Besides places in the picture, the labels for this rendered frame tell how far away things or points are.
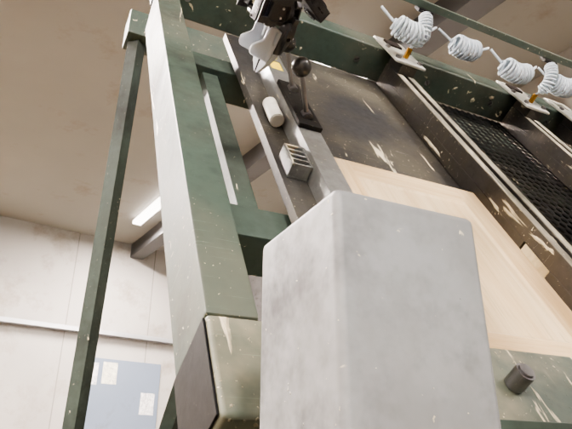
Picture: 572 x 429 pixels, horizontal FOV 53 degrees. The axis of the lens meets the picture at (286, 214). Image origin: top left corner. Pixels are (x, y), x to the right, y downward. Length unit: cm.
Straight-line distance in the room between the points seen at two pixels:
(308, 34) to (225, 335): 120
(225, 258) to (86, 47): 464
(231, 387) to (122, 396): 818
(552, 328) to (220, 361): 60
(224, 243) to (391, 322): 36
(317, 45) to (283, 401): 136
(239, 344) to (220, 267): 11
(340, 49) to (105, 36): 356
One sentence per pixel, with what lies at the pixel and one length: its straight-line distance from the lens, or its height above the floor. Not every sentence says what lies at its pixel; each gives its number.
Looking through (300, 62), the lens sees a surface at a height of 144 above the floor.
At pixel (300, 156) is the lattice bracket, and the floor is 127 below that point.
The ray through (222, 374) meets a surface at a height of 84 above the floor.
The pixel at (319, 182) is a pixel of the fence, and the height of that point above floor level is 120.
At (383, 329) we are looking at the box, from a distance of 36.
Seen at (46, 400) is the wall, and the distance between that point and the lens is 844.
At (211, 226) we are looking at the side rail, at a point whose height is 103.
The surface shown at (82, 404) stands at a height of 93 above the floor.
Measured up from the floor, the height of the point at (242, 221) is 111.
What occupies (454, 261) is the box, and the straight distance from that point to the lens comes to 42.
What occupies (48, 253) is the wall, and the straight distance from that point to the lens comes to 880.
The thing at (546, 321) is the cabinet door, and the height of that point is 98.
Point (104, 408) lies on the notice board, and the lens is 862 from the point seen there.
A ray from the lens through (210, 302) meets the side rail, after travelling 60.
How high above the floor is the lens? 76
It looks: 24 degrees up
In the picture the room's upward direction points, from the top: straight up
